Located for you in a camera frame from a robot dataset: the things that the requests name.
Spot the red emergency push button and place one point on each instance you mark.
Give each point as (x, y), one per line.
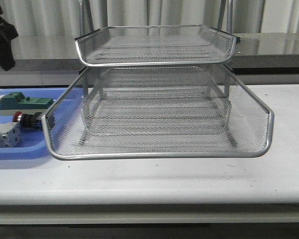
(29, 120)

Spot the white circuit breaker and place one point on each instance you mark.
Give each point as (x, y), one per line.
(10, 134)

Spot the silver metal rack frame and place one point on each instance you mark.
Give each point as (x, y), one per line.
(225, 17)

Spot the grey background counter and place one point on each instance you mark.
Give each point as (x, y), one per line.
(52, 61)

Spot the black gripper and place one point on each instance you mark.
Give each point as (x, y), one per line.
(8, 33)

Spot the green and beige switch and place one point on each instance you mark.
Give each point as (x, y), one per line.
(14, 102)

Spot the silver mesh tray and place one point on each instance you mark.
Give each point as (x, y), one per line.
(156, 102)
(251, 122)
(155, 45)

